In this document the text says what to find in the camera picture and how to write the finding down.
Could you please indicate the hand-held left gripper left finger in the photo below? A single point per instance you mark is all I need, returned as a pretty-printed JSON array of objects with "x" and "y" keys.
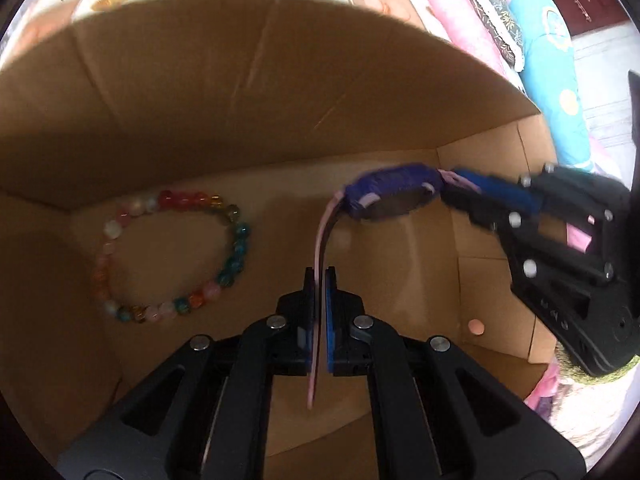
[{"x": 311, "y": 310}]

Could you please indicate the pink round sticker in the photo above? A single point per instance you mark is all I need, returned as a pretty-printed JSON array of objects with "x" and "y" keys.
[{"x": 476, "y": 327}]

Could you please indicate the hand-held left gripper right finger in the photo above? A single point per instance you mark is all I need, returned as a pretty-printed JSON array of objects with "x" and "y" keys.
[{"x": 330, "y": 320}]

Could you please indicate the brown cardboard box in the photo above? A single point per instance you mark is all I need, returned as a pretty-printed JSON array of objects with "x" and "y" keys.
[{"x": 200, "y": 110}]

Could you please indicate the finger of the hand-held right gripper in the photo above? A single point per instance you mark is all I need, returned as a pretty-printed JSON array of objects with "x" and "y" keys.
[
  {"x": 480, "y": 210},
  {"x": 500, "y": 189}
]

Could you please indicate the purple and pink watch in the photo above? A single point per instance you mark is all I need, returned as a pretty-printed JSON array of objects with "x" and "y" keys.
[{"x": 395, "y": 180}]

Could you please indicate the blue printed pillow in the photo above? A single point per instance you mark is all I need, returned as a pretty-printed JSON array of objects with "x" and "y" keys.
[{"x": 545, "y": 35}]

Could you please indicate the grey floral lace-trimmed pillow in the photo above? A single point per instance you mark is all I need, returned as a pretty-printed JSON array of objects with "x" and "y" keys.
[{"x": 495, "y": 5}]

